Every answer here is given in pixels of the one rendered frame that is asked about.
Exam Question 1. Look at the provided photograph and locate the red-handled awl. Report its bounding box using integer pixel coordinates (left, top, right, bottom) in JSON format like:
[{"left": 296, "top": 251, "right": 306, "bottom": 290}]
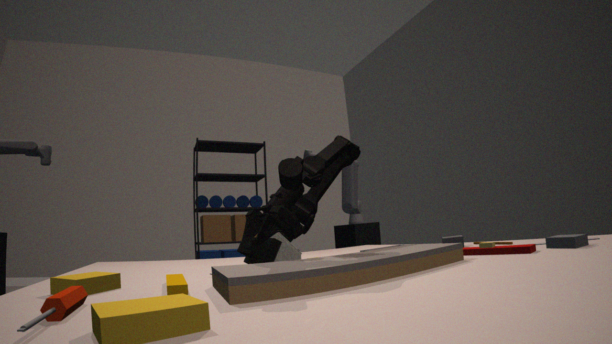
[{"left": 17, "top": 286, "right": 88, "bottom": 332}]

